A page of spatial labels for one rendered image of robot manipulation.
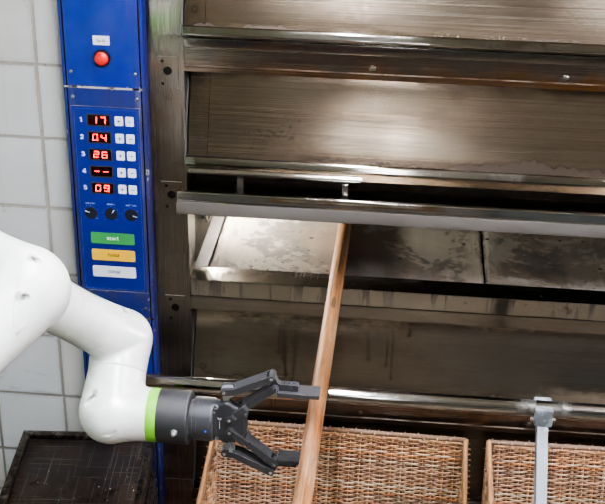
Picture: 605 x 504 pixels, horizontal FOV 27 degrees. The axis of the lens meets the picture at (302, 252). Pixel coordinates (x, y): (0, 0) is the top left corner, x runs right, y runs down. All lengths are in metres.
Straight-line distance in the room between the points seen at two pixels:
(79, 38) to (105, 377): 0.66
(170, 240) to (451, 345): 0.63
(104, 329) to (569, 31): 0.99
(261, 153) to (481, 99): 0.43
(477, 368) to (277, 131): 0.67
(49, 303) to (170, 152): 0.82
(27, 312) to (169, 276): 0.92
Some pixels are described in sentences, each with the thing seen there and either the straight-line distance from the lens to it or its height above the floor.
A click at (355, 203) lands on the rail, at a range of 2.32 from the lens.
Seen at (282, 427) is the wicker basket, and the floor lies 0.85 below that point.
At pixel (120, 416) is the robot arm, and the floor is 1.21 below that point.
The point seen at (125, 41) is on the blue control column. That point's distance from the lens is 2.39.
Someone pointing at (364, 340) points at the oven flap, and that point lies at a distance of 2.64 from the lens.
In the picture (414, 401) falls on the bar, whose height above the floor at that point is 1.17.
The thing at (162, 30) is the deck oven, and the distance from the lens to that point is 2.40.
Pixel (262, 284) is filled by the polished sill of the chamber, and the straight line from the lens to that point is 2.58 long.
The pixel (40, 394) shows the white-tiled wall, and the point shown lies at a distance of 2.83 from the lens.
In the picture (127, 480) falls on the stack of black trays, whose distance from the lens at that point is 2.58.
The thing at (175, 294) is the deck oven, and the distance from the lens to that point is 2.62.
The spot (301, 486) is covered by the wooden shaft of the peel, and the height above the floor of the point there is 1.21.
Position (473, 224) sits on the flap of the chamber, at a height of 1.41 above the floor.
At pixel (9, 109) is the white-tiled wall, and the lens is 2.53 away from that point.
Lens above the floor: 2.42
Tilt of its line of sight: 27 degrees down
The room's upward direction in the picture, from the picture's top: 1 degrees clockwise
